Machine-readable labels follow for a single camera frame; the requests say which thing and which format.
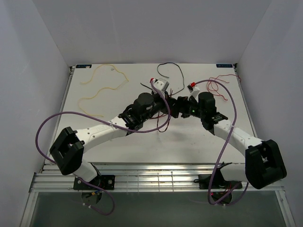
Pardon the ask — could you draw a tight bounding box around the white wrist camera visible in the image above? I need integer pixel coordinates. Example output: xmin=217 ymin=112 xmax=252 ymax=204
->
xmin=187 ymin=82 xmax=200 ymax=100
xmin=150 ymin=78 xmax=169 ymax=94

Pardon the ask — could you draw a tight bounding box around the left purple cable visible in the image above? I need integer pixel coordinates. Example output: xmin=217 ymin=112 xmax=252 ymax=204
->
xmin=35 ymin=79 xmax=172 ymax=216

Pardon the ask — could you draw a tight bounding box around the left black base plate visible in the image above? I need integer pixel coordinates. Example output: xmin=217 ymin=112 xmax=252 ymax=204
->
xmin=73 ymin=175 xmax=116 ymax=190

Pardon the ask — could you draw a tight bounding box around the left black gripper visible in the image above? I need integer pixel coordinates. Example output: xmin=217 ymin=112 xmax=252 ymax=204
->
xmin=141 ymin=91 xmax=176 ymax=122

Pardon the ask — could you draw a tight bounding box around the single red wire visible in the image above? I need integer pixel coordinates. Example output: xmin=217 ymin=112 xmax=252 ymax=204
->
xmin=206 ymin=74 xmax=238 ymax=101

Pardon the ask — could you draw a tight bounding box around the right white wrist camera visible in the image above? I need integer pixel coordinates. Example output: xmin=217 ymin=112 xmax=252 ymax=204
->
xmin=187 ymin=82 xmax=200 ymax=100

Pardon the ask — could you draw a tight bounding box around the left blue label sticker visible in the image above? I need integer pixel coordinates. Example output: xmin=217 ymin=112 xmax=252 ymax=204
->
xmin=75 ymin=64 xmax=92 ymax=69

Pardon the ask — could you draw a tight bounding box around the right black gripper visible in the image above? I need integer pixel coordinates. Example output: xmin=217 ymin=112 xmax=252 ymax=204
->
xmin=169 ymin=95 xmax=205 ymax=119

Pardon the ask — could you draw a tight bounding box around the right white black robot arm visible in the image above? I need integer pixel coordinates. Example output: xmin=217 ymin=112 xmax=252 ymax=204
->
xmin=177 ymin=92 xmax=287 ymax=189

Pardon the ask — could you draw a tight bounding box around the aluminium rail frame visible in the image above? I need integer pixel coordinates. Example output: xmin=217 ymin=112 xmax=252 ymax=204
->
xmin=20 ymin=65 xmax=296 ymax=227

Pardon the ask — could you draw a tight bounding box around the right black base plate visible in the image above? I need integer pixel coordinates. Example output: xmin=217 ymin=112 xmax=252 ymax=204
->
xmin=193 ymin=174 xmax=243 ymax=190

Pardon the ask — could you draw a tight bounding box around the black cable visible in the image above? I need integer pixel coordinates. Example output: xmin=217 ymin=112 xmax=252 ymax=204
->
xmin=140 ymin=62 xmax=186 ymax=93

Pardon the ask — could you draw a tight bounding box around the red black twisted wire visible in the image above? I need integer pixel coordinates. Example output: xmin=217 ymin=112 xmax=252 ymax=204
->
xmin=151 ymin=88 xmax=175 ymax=133

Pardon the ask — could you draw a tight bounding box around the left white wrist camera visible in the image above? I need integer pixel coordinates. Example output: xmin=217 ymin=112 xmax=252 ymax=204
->
xmin=150 ymin=78 xmax=169 ymax=94

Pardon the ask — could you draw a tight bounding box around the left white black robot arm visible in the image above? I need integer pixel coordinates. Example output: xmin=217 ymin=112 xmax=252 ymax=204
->
xmin=50 ymin=93 xmax=178 ymax=189

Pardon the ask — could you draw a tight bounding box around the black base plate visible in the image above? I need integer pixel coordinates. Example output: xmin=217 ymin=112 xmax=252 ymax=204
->
xmin=73 ymin=175 xmax=116 ymax=190
xmin=193 ymin=174 xmax=243 ymax=190

